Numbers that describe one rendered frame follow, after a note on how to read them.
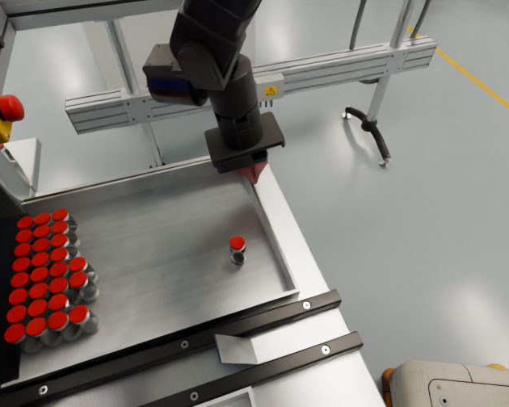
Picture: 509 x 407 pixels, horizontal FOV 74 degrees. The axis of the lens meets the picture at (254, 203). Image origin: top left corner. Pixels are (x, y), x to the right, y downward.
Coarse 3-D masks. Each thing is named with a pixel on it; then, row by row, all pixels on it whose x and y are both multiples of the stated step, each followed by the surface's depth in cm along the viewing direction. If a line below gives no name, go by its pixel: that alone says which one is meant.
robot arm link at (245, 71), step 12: (240, 60) 38; (240, 72) 37; (252, 72) 39; (228, 84) 37; (240, 84) 37; (252, 84) 39; (204, 96) 42; (216, 96) 39; (228, 96) 38; (240, 96) 38; (252, 96) 40; (216, 108) 40; (228, 108) 40; (240, 108) 40
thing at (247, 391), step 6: (240, 390) 35; (246, 390) 35; (228, 396) 35; (234, 396) 35; (240, 396) 36; (246, 396) 37; (252, 396) 35; (204, 402) 35; (210, 402) 35; (216, 402) 35; (222, 402) 36; (228, 402) 37; (234, 402) 38; (240, 402) 38; (246, 402) 38; (252, 402) 35
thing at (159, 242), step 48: (96, 192) 53; (144, 192) 56; (192, 192) 56; (240, 192) 56; (96, 240) 51; (144, 240) 51; (192, 240) 51; (144, 288) 46; (192, 288) 46; (240, 288) 46; (288, 288) 46; (96, 336) 42; (144, 336) 42
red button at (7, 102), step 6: (0, 96) 50; (6, 96) 50; (12, 96) 51; (0, 102) 50; (6, 102) 50; (12, 102) 50; (18, 102) 52; (0, 108) 50; (6, 108) 50; (12, 108) 50; (18, 108) 51; (6, 114) 50; (12, 114) 51; (18, 114) 51; (12, 120) 52; (18, 120) 52
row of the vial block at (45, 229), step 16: (48, 224) 48; (48, 240) 47; (48, 256) 44; (32, 272) 42; (48, 272) 43; (32, 288) 41; (48, 288) 42; (32, 304) 40; (32, 320) 39; (32, 336) 38; (48, 336) 39
